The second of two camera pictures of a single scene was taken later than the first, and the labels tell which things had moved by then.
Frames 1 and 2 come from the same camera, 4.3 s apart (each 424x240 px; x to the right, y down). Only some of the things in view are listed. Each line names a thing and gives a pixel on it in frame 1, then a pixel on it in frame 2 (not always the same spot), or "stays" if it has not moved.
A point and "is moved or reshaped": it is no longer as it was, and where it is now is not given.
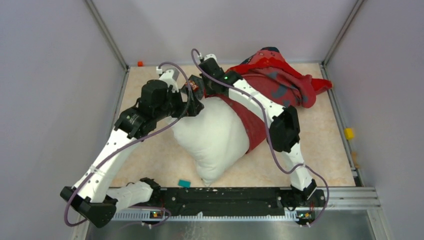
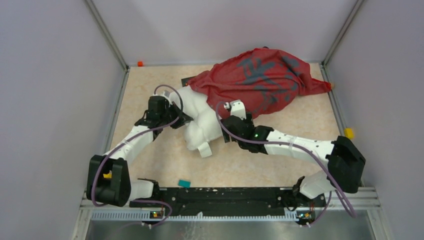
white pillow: [215, 137] is moved or reshaped
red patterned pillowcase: [267, 68] is moved or reshaped
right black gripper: [207, 91] -> [249, 120]
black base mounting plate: [280, 201] stays
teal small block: [184, 183] stays
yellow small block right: [349, 133] stays
